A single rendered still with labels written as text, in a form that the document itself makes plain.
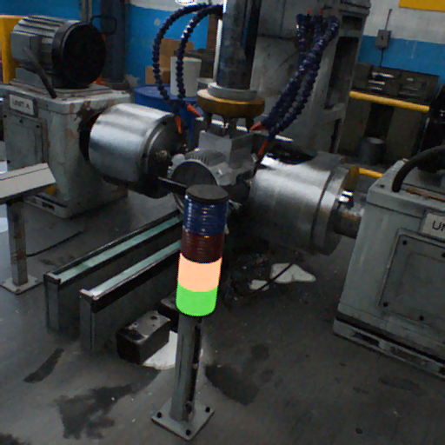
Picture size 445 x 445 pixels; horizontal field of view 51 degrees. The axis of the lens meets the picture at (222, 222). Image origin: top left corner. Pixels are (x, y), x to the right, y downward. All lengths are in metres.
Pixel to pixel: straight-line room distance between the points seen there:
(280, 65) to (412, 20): 4.89
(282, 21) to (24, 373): 1.07
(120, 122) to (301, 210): 0.57
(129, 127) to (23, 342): 0.62
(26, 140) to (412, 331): 1.18
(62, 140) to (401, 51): 5.22
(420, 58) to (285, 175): 5.20
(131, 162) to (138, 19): 7.08
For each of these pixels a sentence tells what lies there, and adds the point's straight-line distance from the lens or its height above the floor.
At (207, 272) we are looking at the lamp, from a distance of 0.66.
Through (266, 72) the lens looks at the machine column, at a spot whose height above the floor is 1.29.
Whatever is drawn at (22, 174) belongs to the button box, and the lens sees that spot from 1.09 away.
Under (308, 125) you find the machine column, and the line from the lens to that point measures 1.38.
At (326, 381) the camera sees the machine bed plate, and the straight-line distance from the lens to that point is 1.00.
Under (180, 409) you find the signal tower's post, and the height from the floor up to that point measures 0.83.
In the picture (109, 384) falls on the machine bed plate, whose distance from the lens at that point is 0.93.
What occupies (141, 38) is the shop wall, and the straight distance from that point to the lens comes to 8.28.
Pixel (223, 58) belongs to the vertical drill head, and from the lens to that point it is 1.22.
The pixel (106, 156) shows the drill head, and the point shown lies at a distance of 1.35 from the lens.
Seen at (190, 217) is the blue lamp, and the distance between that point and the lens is 0.63.
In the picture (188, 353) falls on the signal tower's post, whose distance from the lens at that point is 0.76.
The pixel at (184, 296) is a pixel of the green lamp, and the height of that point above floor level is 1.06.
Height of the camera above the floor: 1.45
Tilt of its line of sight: 24 degrees down
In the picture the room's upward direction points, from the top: 7 degrees clockwise
